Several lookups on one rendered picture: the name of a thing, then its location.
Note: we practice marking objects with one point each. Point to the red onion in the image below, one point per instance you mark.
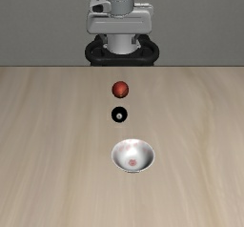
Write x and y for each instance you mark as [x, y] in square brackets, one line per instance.
[120, 89]

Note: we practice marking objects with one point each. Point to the black ball with white dot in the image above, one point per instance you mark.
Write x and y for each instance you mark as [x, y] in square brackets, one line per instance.
[119, 114]

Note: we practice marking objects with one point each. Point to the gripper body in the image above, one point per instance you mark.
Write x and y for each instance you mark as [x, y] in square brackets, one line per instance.
[120, 22]

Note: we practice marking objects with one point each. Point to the white bowl with red pattern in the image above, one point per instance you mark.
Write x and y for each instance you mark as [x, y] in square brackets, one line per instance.
[133, 156]

